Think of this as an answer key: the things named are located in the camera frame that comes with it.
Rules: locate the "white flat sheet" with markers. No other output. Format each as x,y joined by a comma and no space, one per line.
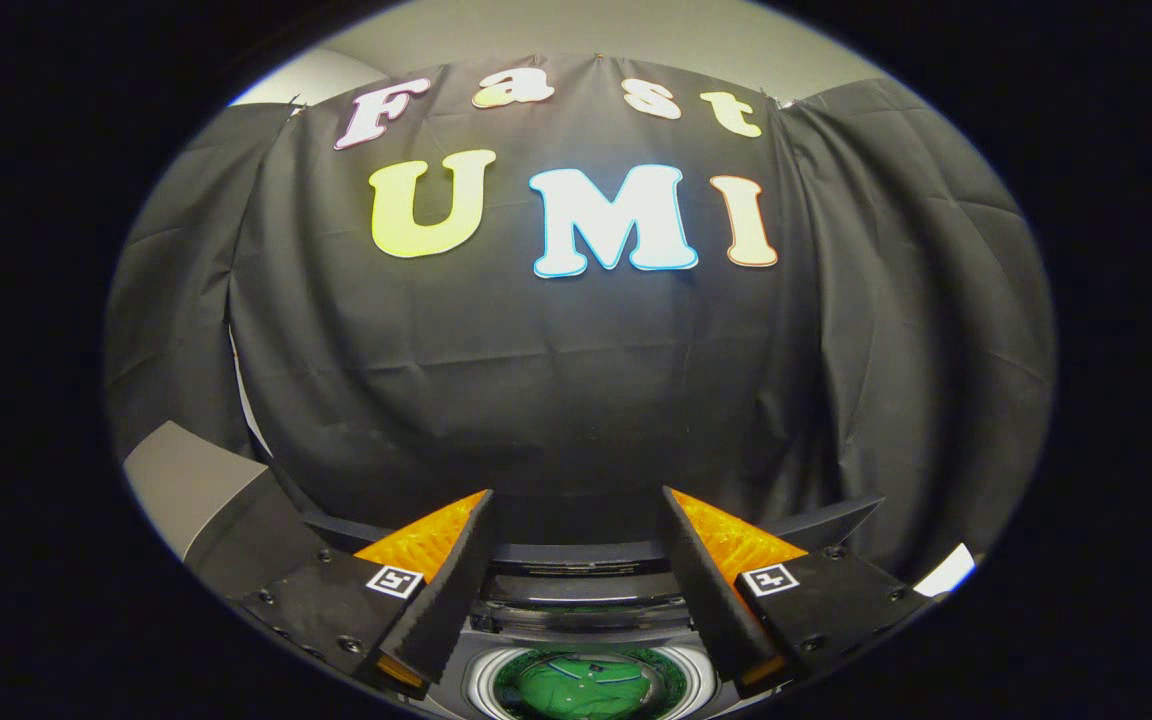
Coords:
946,572

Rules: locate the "grey top-load washing machine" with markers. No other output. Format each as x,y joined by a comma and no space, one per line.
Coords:
481,682

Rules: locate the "black backdrop cloth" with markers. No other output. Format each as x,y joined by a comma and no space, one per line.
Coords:
536,380

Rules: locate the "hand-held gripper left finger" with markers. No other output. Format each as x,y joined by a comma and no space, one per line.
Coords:
446,590

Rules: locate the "grey cabinet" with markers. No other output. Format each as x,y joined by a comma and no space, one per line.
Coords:
186,480

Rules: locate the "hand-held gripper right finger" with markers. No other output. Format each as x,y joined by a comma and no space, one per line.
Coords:
706,590

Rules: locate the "green polo shirt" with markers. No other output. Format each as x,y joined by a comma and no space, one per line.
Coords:
576,690

